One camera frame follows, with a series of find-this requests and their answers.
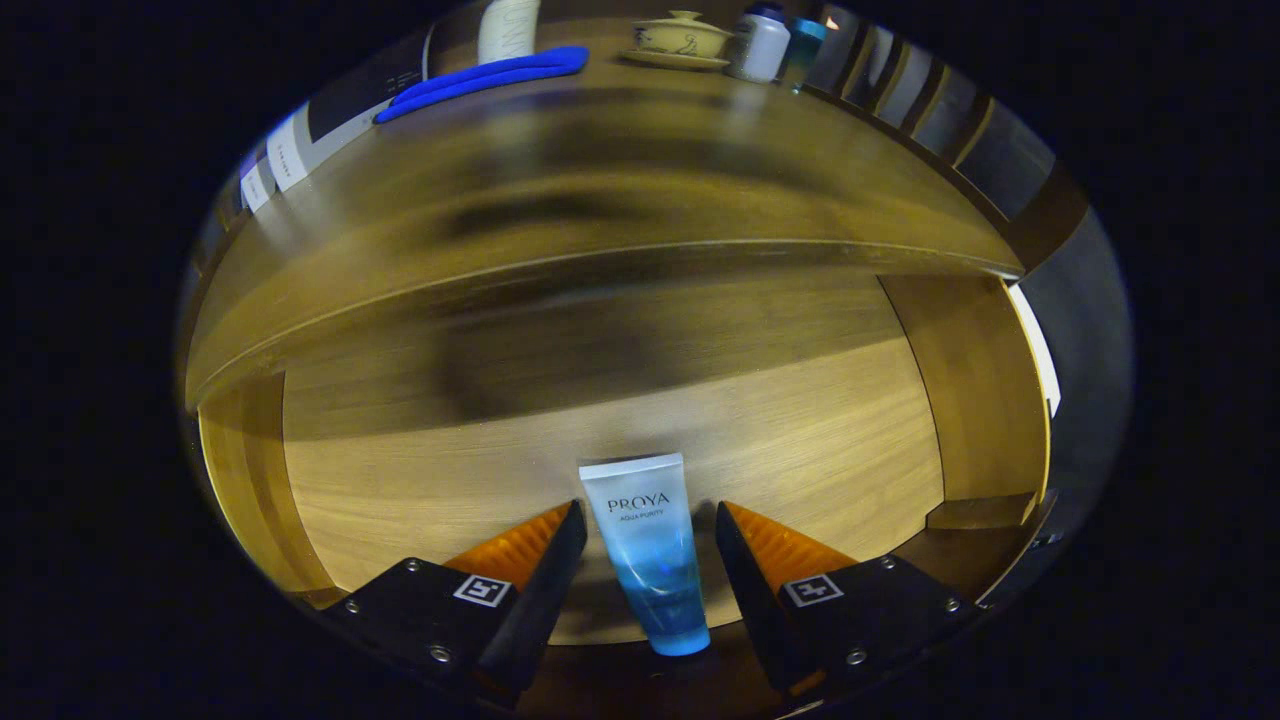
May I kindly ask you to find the white portrait book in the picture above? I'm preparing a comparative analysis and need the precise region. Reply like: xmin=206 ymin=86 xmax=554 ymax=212
xmin=265 ymin=30 xmax=441 ymax=191

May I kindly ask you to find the wooden drawer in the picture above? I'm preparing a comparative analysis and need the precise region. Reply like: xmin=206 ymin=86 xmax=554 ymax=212
xmin=190 ymin=265 xmax=1061 ymax=716

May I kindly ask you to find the yellow lidded teacup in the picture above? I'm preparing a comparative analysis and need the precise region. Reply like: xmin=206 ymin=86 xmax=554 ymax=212
xmin=620 ymin=10 xmax=734 ymax=71

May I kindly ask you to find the teal clear bottle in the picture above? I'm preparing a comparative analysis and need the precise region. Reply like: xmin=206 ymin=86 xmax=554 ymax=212
xmin=778 ymin=17 xmax=827 ymax=93

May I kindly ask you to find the purple book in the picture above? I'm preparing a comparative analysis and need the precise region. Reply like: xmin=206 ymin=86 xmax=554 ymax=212
xmin=238 ymin=160 xmax=273 ymax=213

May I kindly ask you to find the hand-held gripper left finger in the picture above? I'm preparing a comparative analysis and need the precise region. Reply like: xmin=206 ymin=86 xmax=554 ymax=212
xmin=320 ymin=500 xmax=589 ymax=706

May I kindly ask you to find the wooden countertop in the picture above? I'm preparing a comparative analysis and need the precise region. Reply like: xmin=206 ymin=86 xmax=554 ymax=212
xmin=185 ymin=20 xmax=1026 ymax=411

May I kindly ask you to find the blue cosmetic tube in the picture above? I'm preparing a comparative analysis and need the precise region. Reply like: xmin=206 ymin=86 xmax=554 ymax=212
xmin=578 ymin=452 xmax=712 ymax=657

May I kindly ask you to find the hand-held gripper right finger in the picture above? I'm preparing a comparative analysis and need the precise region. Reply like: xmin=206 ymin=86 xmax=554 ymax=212
xmin=714 ymin=500 xmax=986 ymax=699

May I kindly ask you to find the white pump bottle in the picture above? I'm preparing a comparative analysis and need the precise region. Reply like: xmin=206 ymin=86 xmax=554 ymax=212
xmin=477 ymin=0 xmax=542 ymax=66

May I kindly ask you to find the blue folded cloth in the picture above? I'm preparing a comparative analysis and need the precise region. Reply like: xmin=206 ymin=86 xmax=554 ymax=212
xmin=374 ymin=45 xmax=591 ymax=125

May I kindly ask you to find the wooden cabinet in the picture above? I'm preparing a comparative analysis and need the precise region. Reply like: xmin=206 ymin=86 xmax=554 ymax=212
xmin=180 ymin=0 xmax=1096 ymax=411

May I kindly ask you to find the white bottle blue cap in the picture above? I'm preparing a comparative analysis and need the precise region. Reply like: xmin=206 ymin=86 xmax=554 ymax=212
xmin=725 ymin=3 xmax=792 ymax=83

